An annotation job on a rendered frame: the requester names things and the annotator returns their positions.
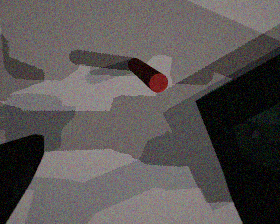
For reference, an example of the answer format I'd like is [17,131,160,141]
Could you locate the dark red peg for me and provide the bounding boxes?
[128,58,168,93]

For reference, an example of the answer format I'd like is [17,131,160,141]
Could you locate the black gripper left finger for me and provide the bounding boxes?
[0,134,44,224]

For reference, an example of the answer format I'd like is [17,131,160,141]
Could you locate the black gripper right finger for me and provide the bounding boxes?
[223,153,280,224]

